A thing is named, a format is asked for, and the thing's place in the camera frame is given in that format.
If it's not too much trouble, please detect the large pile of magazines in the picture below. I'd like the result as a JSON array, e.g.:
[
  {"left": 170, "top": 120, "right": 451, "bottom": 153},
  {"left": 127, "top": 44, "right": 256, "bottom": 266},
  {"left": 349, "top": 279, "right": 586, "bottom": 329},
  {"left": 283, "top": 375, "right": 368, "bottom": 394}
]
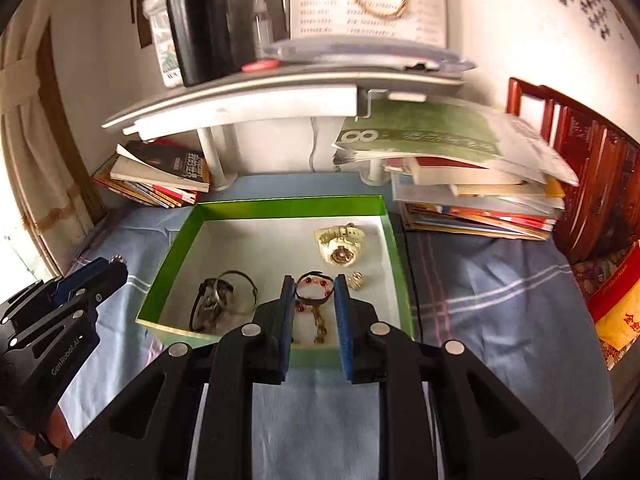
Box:
[{"left": 331, "top": 97, "right": 581, "bottom": 241}]

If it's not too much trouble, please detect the beige curtain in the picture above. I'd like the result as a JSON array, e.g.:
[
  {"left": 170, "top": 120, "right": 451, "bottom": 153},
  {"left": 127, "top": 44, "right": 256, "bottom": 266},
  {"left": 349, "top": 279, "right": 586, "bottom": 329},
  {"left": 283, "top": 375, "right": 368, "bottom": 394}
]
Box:
[{"left": 0, "top": 20, "right": 108, "bottom": 281}]

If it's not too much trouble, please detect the grey flat folder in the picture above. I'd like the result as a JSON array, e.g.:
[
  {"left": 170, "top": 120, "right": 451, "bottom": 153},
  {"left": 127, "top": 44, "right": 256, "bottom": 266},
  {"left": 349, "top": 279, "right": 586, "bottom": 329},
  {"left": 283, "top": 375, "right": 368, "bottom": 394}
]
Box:
[{"left": 262, "top": 40, "right": 476, "bottom": 78}]

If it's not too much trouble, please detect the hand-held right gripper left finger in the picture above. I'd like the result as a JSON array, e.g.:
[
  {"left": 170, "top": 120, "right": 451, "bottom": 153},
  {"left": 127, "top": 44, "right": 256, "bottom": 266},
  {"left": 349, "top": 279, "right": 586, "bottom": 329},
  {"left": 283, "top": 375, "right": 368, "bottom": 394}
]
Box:
[{"left": 52, "top": 275, "right": 296, "bottom": 480}]

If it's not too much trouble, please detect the white desktop shelf riser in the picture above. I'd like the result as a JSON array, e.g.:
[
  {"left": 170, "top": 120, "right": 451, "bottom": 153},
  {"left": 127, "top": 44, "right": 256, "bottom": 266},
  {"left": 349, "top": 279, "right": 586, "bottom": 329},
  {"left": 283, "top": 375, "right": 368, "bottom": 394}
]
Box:
[{"left": 101, "top": 42, "right": 476, "bottom": 192}]

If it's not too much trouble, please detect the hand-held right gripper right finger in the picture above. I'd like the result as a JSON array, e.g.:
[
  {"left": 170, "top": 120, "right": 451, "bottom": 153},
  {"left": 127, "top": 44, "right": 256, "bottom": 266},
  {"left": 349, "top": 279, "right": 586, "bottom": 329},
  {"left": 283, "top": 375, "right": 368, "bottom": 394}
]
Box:
[{"left": 334, "top": 274, "right": 581, "bottom": 480}]

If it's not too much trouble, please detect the clear plastic packet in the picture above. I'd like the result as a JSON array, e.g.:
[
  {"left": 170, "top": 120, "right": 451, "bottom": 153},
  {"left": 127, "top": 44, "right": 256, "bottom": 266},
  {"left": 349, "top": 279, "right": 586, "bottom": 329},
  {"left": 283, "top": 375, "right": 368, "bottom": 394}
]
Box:
[{"left": 142, "top": 0, "right": 181, "bottom": 86}]

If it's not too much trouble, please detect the white cable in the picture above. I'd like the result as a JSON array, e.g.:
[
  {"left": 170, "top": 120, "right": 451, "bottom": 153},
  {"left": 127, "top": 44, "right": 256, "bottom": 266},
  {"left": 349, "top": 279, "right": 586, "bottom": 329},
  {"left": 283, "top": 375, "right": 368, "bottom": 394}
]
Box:
[{"left": 307, "top": 117, "right": 321, "bottom": 173}]

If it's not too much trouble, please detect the blue striped cloth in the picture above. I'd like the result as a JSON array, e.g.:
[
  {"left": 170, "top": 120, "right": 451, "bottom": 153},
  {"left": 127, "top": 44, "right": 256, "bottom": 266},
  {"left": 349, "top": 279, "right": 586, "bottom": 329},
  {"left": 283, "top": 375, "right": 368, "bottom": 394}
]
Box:
[{"left": 50, "top": 174, "right": 618, "bottom": 480}]

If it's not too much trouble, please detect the silver bangle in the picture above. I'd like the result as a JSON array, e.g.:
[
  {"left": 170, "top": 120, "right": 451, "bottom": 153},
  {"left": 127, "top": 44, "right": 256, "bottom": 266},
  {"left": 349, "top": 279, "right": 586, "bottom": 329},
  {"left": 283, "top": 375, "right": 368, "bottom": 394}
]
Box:
[{"left": 212, "top": 270, "right": 259, "bottom": 313}]

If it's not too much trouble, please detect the green cardboard box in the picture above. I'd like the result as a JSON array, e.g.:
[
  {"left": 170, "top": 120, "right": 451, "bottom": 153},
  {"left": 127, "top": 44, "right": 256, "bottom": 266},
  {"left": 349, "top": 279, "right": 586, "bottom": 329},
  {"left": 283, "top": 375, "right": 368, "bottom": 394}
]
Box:
[{"left": 135, "top": 196, "right": 416, "bottom": 368}]

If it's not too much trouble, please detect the white printed sheet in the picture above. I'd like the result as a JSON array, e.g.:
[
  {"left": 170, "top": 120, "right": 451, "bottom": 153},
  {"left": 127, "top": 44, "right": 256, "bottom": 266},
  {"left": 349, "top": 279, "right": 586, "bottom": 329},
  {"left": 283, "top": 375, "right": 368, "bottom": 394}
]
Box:
[{"left": 290, "top": 0, "right": 448, "bottom": 46}]

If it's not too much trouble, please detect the small stack of books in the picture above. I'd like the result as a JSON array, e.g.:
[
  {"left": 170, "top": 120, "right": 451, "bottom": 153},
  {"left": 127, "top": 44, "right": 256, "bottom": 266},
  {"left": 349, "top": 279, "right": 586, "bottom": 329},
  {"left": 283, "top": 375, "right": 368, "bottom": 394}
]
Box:
[{"left": 92, "top": 140, "right": 212, "bottom": 209}]

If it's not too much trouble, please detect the black thermos flask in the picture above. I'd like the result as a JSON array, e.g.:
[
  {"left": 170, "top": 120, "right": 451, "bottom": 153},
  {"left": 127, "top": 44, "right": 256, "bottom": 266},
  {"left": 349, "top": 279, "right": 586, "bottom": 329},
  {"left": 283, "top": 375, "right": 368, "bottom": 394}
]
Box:
[{"left": 166, "top": 0, "right": 246, "bottom": 87}]

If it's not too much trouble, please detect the clear plastic bottle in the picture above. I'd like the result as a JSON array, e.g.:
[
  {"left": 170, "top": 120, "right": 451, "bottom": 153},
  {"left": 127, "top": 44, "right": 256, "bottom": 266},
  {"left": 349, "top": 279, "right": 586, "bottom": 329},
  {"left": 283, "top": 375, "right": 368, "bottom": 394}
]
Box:
[{"left": 250, "top": 0, "right": 276, "bottom": 58}]

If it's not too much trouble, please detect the red and yellow bag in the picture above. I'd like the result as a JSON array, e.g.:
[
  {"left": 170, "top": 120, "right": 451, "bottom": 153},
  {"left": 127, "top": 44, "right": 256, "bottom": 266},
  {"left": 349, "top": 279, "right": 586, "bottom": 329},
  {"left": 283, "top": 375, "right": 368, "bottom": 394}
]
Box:
[{"left": 587, "top": 242, "right": 640, "bottom": 368}]

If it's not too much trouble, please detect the red-brown wooden chair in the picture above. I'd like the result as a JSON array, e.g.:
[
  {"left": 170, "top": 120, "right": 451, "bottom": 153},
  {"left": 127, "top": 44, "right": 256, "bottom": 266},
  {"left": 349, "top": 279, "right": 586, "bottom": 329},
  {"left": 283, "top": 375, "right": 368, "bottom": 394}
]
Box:
[{"left": 505, "top": 77, "right": 640, "bottom": 271}]

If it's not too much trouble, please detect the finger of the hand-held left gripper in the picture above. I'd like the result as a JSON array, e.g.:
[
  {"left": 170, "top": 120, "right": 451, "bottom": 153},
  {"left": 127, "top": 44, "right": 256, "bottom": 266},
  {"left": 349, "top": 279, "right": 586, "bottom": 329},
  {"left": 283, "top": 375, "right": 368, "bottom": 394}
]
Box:
[
  {"left": 9, "top": 262, "right": 129, "bottom": 352},
  {"left": 0, "top": 257, "right": 112, "bottom": 326}
]

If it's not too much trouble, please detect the red bead bracelet gold charm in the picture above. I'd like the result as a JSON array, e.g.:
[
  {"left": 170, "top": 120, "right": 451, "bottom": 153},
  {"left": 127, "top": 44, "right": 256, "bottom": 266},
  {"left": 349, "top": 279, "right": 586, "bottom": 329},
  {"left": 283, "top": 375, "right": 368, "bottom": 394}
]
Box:
[{"left": 294, "top": 271, "right": 335, "bottom": 346}]

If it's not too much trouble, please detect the cream wrist watch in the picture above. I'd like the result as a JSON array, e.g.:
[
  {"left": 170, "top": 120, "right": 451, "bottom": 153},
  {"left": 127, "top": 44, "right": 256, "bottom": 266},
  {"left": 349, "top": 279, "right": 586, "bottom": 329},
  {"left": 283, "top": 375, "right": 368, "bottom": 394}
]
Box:
[{"left": 314, "top": 223, "right": 366, "bottom": 266}]

